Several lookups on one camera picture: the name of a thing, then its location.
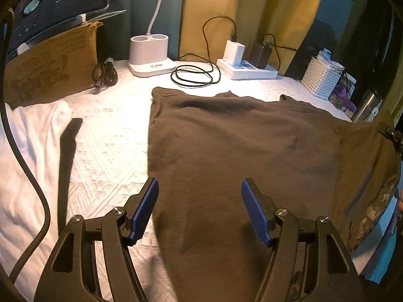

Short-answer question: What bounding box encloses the white blue packet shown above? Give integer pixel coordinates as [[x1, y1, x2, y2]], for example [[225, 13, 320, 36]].
[[316, 49, 345, 71]]

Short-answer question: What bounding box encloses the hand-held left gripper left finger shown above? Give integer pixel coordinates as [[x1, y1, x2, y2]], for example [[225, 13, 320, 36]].
[[33, 177, 159, 302]]

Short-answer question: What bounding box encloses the black cord bundle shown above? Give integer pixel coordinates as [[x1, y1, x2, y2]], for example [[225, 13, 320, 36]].
[[91, 57, 118, 90]]

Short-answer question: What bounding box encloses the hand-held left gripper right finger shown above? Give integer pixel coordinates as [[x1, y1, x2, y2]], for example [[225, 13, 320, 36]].
[[241, 178, 366, 302]]

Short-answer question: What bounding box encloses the steel thermos bottle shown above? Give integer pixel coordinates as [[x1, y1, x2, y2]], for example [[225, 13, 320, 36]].
[[351, 88, 383, 123]]

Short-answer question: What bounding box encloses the white charger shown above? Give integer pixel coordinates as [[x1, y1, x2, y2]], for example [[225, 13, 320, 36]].
[[224, 40, 244, 66]]

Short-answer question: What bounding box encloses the thin black charger cable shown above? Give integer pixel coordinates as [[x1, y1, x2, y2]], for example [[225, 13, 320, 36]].
[[263, 33, 299, 70]]

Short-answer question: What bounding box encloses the coiled black charging cable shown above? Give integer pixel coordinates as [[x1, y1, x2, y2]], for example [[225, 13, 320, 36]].
[[171, 17, 237, 87]]

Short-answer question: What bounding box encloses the purple plastic item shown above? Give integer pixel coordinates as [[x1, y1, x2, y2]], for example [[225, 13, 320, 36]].
[[334, 85, 358, 107]]

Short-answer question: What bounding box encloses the white plastic basket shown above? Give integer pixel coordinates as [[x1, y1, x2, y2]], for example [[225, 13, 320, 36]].
[[301, 56, 342, 97]]

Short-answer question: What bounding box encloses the dark grey curtain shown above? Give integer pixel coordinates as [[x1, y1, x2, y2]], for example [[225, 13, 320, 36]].
[[104, 0, 186, 62]]

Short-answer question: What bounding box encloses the black tablet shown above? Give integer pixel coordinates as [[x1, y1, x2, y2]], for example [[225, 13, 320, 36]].
[[6, 0, 111, 60]]

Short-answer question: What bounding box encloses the wide yellow curtain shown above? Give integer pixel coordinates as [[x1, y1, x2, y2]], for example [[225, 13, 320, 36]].
[[178, 0, 331, 76]]

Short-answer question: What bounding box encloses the small patterned pouch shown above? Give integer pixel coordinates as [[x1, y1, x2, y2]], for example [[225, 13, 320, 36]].
[[329, 96, 353, 112]]

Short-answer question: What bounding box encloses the dark glass window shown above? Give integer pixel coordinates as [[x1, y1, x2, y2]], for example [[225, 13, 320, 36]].
[[283, 0, 394, 101]]

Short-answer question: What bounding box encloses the white cloth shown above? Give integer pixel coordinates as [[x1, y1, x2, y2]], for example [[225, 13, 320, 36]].
[[0, 101, 74, 290]]

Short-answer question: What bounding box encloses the white power strip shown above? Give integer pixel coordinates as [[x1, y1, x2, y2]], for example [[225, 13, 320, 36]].
[[217, 58, 278, 80]]

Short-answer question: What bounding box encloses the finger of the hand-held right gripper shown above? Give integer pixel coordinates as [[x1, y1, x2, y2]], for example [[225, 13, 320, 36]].
[[377, 121, 403, 162]]

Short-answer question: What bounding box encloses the black braided cable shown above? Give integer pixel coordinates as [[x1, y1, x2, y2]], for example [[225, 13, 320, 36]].
[[0, 6, 51, 285]]

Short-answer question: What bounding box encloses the brown cardboard box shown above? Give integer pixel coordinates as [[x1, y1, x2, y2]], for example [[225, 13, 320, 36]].
[[5, 21, 104, 109]]

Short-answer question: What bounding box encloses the brown t-shirt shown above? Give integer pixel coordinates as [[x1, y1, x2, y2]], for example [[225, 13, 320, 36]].
[[147, 87, 402, 302]]

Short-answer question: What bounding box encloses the black charger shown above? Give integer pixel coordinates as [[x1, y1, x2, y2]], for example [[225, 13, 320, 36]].
[[249, 42, 273, 69]]

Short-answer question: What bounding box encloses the white desk lamp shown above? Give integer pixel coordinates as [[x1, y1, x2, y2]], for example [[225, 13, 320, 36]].
[[127, 0, 177, 78]]

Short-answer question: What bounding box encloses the silver tablet stand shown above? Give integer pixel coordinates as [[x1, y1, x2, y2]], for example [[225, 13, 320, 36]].
[[16, 9, 126, 55]]

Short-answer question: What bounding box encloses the white textured table cover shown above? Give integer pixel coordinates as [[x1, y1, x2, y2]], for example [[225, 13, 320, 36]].
[[0, 58, 372, 302]]

